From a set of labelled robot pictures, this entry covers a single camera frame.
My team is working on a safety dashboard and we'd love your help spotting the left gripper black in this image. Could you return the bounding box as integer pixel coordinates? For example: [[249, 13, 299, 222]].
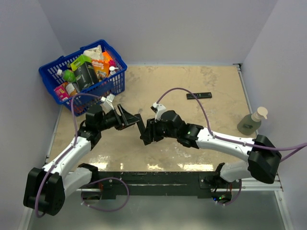
[[97, 104, 140, 131]]

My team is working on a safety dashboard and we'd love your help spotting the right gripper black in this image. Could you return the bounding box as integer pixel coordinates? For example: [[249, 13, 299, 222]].
[[141, 116, 179, 143]]

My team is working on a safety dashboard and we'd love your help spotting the black remote control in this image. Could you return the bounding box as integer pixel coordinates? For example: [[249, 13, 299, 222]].
[[186, 92, 212, 100], [135, 114, 145, 143]]

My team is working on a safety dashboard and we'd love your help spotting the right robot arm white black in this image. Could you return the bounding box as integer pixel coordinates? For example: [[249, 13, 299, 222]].
[[137, 110, 281, 188]]

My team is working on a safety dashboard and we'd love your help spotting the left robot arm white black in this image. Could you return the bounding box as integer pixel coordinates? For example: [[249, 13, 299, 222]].
[[23, 104, 141, 217]]

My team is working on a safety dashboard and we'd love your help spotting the black remote control on table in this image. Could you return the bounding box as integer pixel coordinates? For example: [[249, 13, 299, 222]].
[[186, 92, 212, 100]]

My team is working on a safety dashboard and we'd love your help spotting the white pump bottle in basket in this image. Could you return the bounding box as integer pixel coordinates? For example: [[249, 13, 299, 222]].
[[109, 66, 119, 76]]

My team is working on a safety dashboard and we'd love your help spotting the orange Gillette razor pack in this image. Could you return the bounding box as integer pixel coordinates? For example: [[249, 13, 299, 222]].
[[92, 59, 110, 81]]

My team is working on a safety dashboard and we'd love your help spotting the blue plastic shopping basket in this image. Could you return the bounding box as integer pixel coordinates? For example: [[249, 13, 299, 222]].
[[38, 39, 127, 116]]

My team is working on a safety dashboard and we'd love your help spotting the green black razor box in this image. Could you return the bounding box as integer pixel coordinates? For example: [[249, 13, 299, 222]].
[[71, 55, 99, 91]]

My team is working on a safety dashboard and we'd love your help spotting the orange pill bottle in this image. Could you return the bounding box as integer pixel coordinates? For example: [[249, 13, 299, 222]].
[[65, 83, 78, 97]]

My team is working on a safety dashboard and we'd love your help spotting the pink box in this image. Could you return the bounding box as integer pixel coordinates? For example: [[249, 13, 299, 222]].
[[54, 85, 70, 101]]

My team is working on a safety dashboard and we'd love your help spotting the green bottle white cap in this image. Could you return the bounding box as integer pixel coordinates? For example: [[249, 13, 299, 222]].
[[57, 69, 76, 82]]

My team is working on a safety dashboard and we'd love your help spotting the crumpled beige paper bag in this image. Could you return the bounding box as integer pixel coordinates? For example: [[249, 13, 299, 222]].
[[83, 45, 104, 60]]

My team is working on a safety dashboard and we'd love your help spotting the green liquid soap pump bottle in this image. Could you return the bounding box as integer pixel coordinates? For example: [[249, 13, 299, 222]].
[[237, 106, 268, 136]]

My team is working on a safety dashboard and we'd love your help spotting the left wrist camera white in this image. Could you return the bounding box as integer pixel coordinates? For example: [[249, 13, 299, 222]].
[[100, 93, 115, 111]]

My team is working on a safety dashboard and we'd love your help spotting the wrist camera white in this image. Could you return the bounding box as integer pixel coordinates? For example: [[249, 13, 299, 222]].
[[100, 93, 115, 111], [151, 103, 166, 121]]

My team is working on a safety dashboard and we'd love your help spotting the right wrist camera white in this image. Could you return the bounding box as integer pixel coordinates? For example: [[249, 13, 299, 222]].
[[151, 103, 166, 121]]

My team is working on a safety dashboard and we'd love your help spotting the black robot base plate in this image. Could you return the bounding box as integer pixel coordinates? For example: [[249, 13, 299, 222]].
[[81, 165, 242, 199]]

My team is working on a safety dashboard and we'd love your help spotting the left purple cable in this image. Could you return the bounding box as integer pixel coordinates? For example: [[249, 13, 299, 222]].
[[35, 93, 103, 218]]

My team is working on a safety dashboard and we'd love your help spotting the purple cable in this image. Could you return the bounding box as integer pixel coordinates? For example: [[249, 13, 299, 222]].
[[35, 93, 103, 218], [157, 87, 307, 162]]

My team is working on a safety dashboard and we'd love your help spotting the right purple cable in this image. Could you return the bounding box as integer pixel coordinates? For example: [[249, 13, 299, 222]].
[[157, 87, 307, 162]]

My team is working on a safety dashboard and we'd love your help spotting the aluminium frame rail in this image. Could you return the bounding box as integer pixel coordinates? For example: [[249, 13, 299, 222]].
[[242, 175, 283, 191]]

